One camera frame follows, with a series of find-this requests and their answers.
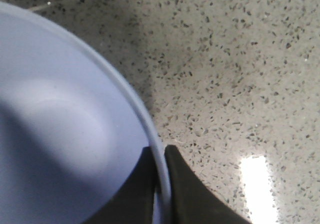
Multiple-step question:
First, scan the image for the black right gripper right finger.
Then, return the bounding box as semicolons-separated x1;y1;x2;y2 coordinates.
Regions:
164;145;249;224

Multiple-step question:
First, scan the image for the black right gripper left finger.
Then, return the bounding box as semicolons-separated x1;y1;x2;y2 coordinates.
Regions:
85;147;157;224

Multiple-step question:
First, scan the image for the light blue ribbed bowl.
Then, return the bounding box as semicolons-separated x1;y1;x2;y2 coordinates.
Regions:
0;2;172;224

